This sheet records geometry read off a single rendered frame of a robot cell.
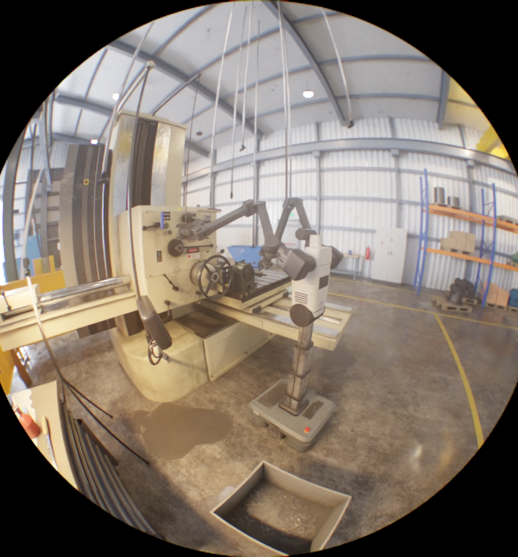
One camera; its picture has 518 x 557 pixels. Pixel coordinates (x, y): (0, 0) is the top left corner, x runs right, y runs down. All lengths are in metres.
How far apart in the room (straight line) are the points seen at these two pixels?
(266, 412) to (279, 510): 0.87
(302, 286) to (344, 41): 7.31
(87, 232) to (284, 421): 2.35
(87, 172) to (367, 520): 3.54
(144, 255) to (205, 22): 7.22
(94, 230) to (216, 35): 7.00
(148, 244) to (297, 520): 2.02
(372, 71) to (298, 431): 8.82
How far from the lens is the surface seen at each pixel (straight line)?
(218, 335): 2.25
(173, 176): 2.47
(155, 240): 1.55
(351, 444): 2.02
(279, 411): 1.79
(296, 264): 0.95
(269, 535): 1.40
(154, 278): 1.58
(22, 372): 3.40
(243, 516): 1.40
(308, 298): 1.15
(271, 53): 7.95
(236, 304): 2.11
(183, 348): 2.00
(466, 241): 7.82
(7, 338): 1.92
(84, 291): 1.79
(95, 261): 2.10
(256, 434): 1.95
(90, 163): 2.21
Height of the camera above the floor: 1.67
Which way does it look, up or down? 14 degrees down
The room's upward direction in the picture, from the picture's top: 1 degrees clockwise
